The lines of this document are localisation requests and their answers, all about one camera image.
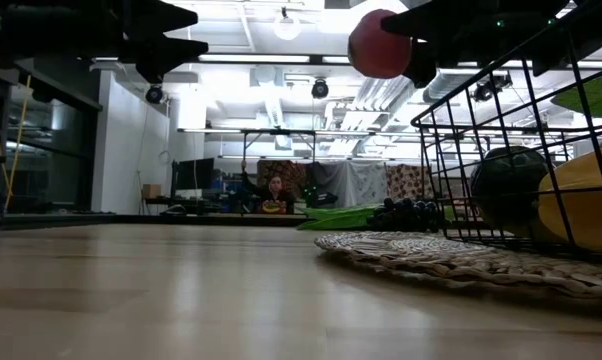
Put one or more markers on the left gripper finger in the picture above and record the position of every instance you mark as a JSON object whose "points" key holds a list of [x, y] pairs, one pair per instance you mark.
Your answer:
{"points": [[166, 50], [161, 17]]}

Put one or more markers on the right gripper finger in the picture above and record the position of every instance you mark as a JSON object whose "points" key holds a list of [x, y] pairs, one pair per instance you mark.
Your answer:
{"points": [[421, 20], [421, 65]]}

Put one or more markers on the pink peach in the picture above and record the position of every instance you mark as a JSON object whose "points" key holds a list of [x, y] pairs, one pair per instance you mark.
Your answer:
{"points": [[376, 47]]}

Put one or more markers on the green pear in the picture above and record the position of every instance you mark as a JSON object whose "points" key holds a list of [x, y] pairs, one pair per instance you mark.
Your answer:
{"points": [[598, 97]]}

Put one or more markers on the dark green round fruit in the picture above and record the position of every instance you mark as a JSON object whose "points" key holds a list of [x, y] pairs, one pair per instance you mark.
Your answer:
{"points": [[506, 185]]}

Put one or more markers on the black grape bunch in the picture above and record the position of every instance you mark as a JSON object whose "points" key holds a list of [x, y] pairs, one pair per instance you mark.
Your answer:
{"points": [[406, 215]]}

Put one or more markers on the yellow starfruit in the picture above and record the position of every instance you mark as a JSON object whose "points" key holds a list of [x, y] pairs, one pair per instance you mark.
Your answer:
{"points": [[581, 210]]}

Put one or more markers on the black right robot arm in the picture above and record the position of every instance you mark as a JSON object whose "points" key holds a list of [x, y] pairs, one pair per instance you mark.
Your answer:
{"points": [[581, 45]]}

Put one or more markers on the black ceiling spotlight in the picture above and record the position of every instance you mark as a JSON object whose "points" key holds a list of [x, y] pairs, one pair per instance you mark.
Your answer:
{"points": [[154, 94], [320, 89]]}

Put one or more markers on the long ceiling light bar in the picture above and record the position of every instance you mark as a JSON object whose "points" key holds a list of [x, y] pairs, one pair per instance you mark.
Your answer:
{"points": [[256, 58]]}

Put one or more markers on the brown spotted cloth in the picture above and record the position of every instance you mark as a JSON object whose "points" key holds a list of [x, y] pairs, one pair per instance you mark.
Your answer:
{"points": [[408, 182]]}

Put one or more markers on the black monitor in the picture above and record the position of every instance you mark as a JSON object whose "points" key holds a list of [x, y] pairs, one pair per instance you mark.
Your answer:
{"points": [[193, 175]]}

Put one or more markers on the white patterned cloth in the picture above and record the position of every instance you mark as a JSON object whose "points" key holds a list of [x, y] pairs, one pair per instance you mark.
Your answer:
{"points": [[368, 182]]}

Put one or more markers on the cardboard box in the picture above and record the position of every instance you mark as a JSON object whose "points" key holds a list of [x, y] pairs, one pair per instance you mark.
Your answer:
{"points": [[151, 191]]}

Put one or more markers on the grey cloth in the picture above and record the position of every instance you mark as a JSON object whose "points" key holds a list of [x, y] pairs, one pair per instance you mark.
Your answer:
{"points": [[331, 182]]}

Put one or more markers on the red-brown patterned cloth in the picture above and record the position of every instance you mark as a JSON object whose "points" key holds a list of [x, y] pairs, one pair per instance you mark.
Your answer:
{"points": [[296, 172]]}

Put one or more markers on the person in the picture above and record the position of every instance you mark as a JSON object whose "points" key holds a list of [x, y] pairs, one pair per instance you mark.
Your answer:
{"points": [[275, 192]]}

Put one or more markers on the round woven placemat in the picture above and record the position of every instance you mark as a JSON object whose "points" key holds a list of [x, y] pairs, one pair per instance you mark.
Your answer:
{"points": [[431, 255]]}

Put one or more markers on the silver ventilation duct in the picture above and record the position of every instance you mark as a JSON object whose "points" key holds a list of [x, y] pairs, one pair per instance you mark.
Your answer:
{"points": [[446, 85]]}

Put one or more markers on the black metal rack frame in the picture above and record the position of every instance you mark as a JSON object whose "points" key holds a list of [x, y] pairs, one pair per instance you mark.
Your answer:
{"points": [[281, 132]]}

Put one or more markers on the black aluminium table frame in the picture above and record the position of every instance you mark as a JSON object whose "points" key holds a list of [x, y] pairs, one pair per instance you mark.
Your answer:
{"points": [[131, 219]]}

